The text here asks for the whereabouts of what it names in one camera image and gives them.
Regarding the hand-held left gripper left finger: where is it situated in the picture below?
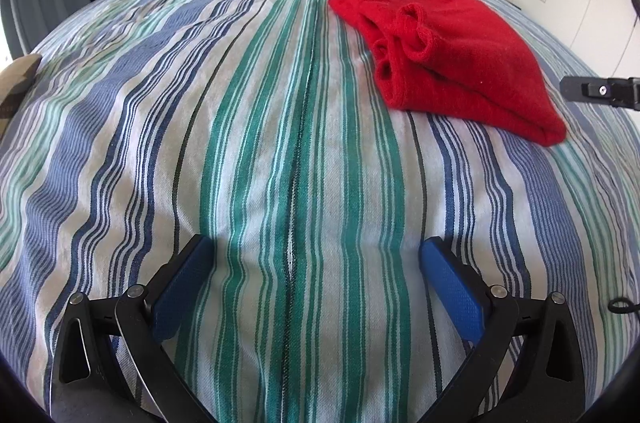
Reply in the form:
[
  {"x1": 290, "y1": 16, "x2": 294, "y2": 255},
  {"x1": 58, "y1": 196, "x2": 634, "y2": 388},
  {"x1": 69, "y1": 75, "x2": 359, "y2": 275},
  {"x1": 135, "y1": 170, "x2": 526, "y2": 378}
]
[{"x1": 49, "y1": 234, "x2": 226, "y2": 423}]

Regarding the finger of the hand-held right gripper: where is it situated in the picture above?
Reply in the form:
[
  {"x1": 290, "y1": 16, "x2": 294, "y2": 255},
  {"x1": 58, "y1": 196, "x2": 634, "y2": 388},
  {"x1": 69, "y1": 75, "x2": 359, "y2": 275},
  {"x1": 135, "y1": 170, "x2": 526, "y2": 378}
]
[{"x1": 560, "y1": 75, "x2": 640, "y2": 110}]

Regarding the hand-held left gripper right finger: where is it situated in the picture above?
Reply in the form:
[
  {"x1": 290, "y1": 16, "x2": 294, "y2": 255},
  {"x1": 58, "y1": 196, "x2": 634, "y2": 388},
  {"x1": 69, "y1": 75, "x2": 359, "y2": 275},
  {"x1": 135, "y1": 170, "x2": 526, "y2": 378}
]
[{"x1": 414, "y1": 237, "x2": 587, "y2": 423}]

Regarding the red sweater with white print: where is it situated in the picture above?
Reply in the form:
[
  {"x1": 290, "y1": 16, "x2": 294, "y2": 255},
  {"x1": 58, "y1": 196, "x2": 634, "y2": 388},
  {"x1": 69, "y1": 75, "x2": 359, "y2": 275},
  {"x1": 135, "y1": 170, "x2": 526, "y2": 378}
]
[{"x1": 328, "y1": 0, "x2": 568, "y2": 148}]

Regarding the striped bedspread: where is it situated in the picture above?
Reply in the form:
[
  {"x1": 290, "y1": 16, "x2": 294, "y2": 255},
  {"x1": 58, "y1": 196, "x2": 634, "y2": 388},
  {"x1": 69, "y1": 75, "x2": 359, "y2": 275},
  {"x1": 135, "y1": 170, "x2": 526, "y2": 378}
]
[{"x1": 0, "y1": 0, "x2": 640, "y2": 423}]

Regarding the camouflage cloth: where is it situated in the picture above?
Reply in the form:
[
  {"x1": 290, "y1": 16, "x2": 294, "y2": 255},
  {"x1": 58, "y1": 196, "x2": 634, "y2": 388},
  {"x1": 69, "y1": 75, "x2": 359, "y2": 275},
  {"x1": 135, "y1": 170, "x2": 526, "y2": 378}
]
[{"x1": 0, "y1": 53, "x2": 44, "y2": 126}]

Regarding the grey curtain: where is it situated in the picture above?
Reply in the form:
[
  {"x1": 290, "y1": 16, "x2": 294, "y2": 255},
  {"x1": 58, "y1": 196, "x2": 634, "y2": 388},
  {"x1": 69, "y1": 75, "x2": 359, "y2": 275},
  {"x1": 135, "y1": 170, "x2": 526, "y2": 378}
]
[{"x1": 0, "y1": 0, "x2": 93, "y2": 60}]

